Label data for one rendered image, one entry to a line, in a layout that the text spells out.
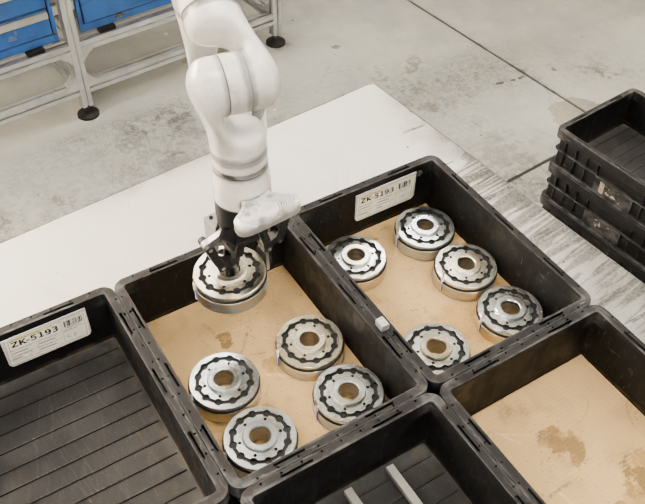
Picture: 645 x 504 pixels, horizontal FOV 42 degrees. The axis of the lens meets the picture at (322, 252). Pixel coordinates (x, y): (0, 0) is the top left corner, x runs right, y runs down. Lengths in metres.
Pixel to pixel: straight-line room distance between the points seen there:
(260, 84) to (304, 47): 2.55
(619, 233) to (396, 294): 0.93
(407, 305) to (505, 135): 1.81
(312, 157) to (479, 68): 1.71
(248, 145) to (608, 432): 0.66
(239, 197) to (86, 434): 0.42
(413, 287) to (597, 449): 0.38
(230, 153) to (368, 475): 0.48
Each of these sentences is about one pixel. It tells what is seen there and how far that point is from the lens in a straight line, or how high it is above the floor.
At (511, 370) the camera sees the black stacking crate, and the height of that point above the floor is 0.89.
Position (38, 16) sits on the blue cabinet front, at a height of 0.43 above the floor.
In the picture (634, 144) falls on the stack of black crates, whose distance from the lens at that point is 2.36.
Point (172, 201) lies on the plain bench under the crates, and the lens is 1.74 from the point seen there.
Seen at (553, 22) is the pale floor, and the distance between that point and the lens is 3.82.
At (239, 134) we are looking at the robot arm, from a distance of 0.99.
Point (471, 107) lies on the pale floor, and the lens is 3.22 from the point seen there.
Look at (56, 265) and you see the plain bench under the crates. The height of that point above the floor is 0.70.
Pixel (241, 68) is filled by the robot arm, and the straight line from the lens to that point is 0.95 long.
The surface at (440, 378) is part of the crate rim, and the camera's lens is 1.15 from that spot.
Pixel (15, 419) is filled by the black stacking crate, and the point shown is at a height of 0.83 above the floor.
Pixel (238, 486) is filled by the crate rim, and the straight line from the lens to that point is 1.06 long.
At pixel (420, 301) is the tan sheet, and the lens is 1.37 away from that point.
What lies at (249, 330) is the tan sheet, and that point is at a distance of 1.32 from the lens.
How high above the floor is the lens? 1.86
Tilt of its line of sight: 46 degrees down
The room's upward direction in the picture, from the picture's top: 1 degrees clockwise
